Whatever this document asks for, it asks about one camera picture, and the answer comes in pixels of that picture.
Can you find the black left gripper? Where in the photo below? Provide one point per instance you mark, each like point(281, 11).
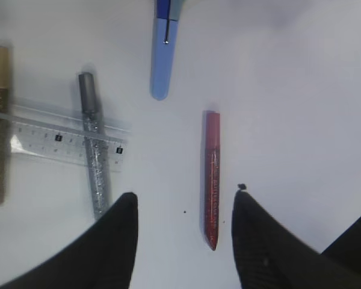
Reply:
point(268, 256)

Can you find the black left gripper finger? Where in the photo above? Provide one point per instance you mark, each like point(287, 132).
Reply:
point(102, 257)

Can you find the blue scissors with sheath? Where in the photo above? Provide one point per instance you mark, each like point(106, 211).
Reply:
point(165, 27)

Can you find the silver marker pen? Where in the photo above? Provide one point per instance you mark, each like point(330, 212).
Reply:
point(96, 149)

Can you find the clear plastic ruler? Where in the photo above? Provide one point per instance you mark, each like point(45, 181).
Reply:
point(46, 131)

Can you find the red marker pen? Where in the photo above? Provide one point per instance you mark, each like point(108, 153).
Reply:
point(210, 173)

